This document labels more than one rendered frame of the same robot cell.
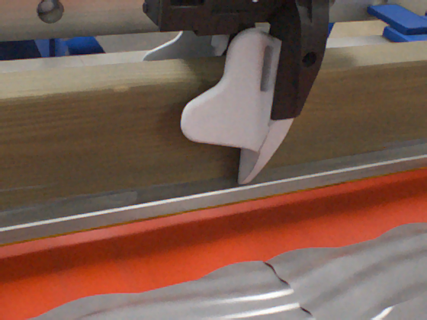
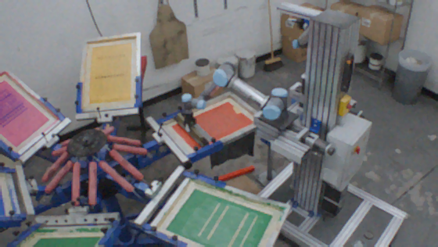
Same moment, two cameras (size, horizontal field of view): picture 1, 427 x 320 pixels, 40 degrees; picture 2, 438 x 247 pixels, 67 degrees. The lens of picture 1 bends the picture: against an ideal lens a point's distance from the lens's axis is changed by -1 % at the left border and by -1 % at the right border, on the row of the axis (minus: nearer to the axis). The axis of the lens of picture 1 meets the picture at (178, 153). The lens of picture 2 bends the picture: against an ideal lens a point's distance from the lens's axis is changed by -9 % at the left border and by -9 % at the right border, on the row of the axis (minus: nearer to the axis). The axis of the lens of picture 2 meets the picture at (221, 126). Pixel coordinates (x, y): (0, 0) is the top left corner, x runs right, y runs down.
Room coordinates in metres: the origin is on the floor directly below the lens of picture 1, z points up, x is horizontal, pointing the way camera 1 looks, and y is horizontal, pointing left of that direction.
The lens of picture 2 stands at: (0.21, 2.39, 2.93)
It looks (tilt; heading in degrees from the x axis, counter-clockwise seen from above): 38 degrees down; 266
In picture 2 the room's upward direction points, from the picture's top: 5 degrees counter-clockwise
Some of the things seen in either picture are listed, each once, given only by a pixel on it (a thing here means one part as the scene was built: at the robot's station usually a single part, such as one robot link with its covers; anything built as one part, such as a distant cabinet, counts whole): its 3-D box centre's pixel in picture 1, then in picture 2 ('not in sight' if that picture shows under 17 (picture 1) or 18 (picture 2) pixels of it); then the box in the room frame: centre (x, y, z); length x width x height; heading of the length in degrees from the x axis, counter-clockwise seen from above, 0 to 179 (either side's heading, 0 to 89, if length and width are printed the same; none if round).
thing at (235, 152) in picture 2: not in sight; (230, 147); (-0.03, 0.01, 0.79); 0.46 x 0.09 x 0.33; 26
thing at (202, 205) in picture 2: not in sight; (198, 205); (0.29, 0.84, 1.05); 1.08 x 0.61 x 0.23; 146
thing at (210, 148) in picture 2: not in sight; (206, 151); (0.19, 0.22, 0.97); 0.30 x 0.05 x 0.07; 26
